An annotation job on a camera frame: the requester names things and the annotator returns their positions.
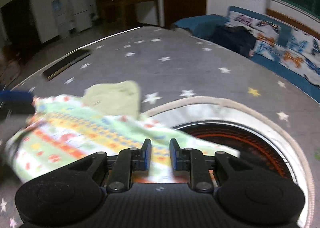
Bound white refrigerator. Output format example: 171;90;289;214
68;0;93;31

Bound blue sofa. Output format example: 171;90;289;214
172;5;320;105

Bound colourful fruit print cloth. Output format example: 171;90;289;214
5;94;241;185

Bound grey star print tablecloth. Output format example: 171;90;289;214
0;27;320;228

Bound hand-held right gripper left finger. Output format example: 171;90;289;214
67;139;152;193

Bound black bag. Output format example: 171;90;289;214
212;25;257;56

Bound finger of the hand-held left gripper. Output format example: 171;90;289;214
0;89;35;104
0;102;36;120

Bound round table heater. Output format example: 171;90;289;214
146;103;312;228

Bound butterfly print pillow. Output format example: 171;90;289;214
278;27;320;86
226;9;282;61

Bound dark doorway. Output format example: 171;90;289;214
0;0;42;52

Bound white water dispenser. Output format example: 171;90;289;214
51;0;75;39

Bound pale green cloth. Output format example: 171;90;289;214
82;80;142;119

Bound black smartphone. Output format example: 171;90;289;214
42;49;92;81

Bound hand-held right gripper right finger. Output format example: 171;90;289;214
169;139;253;193

